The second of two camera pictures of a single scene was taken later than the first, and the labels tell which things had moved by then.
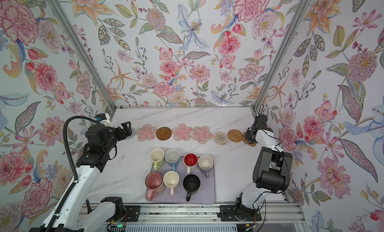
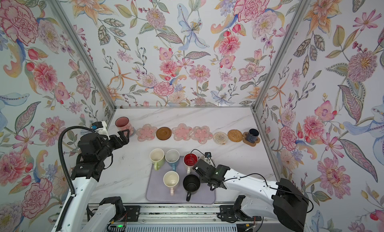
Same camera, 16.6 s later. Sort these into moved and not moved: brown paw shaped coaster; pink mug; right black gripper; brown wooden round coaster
Moved: pink mug; right black gripper
Not moved: brown paw shaped coaster; brown wooden round coaster
